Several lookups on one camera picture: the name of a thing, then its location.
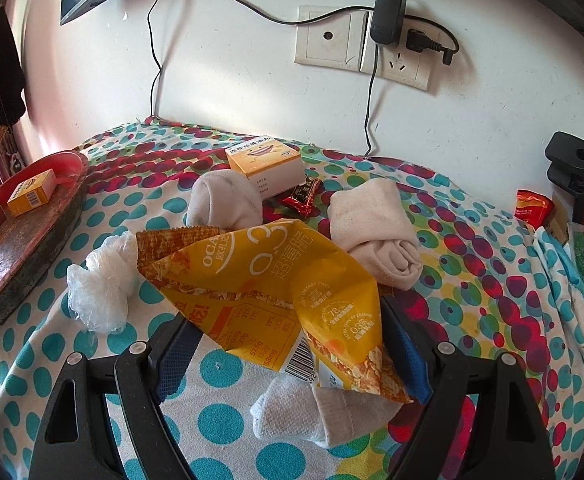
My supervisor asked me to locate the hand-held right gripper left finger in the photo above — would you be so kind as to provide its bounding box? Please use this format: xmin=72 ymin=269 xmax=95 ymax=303
xmin=28 ymin=312 xmax=207 ymax=480

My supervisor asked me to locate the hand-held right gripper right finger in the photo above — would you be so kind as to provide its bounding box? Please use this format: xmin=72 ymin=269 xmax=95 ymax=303
xmin=379 ymin=295 xmax=558 ymax=480

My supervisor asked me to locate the yellow snack bag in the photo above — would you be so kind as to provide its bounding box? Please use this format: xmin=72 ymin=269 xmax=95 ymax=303
xmin=136 ymin=217 xmax=415 ymax=406

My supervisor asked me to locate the off-white sock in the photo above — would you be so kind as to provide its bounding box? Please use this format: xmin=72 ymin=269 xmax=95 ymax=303
xmin=329 ymin=179 xmax=423 ymax=292

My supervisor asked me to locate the red oval tray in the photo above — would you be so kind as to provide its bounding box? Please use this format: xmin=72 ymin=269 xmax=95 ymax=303
xmin=0 ymin=150 xmax=90 ymax=335

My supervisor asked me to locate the white ribbed sock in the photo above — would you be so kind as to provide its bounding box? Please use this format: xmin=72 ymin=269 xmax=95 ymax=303
xmin=251 ymin=372 xmax=403 ymax=450

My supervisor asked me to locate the crumpled clear plastic bag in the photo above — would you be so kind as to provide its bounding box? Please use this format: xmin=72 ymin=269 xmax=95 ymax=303
xmin=66 ymin=231 xmax=140 ymax=335

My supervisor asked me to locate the white balled sock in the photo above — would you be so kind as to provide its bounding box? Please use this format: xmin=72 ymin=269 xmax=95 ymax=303
xmin=187 ymin=170 xmax=263 ymax=228

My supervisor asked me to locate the polka dot tablecloth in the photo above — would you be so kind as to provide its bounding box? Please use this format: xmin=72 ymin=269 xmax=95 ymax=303
xmin=0 ymin=117 xmax=584 ymax=480

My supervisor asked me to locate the red snack packet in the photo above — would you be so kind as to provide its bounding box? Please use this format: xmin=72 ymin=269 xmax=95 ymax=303
xmin=514 ymin=189 xmax=555 ymax=231

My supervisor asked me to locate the red and black candy packet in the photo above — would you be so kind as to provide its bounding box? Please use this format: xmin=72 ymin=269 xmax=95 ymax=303
xmin=281 ymin=172 xmax=325 ymax=211

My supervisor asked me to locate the brown cardboard box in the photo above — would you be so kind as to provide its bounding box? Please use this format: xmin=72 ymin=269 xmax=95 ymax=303
xmin=547 ymin=200 xmax=580 ymax=246

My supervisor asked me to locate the yellow and white medicine box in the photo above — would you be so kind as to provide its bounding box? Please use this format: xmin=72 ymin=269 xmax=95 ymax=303
xmin=225 ymin=135 xmax=305 ymax=200

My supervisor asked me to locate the small yellow box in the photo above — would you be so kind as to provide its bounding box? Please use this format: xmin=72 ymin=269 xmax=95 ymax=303
xmin=6 ymin=169 xmax=57 ymax=218

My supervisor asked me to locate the black clamp stand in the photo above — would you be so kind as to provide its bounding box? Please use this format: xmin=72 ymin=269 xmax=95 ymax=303
xmin=544 ymin=131 xmax=584 ymax=226

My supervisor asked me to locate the white power outlet plate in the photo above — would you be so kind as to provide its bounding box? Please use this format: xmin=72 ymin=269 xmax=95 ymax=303
xmin=361 ymin=10 xmax=433 ymax=92

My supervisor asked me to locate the black angled plug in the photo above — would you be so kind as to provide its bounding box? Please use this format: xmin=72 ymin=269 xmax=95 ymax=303
xmin=404 ymin=16 xmax=460 ymax=67

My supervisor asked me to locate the black power adapter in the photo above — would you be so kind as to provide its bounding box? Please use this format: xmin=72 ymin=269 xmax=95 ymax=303
xmin=370 ymin=0 xmax=407 ymax=47

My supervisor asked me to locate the black adapter cable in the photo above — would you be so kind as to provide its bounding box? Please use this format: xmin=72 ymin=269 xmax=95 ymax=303
xmin=363 ymin=45 xmax=380 ymax=157

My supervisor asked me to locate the white antenna wall plate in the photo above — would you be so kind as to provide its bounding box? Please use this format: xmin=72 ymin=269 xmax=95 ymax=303
xmin=294 ymin=5 xmax=370 ymax=72

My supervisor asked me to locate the thin black cable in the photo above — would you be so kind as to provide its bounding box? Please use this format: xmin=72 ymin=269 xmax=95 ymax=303
xmin=147 ymin=0 xmax=180 ymax=121

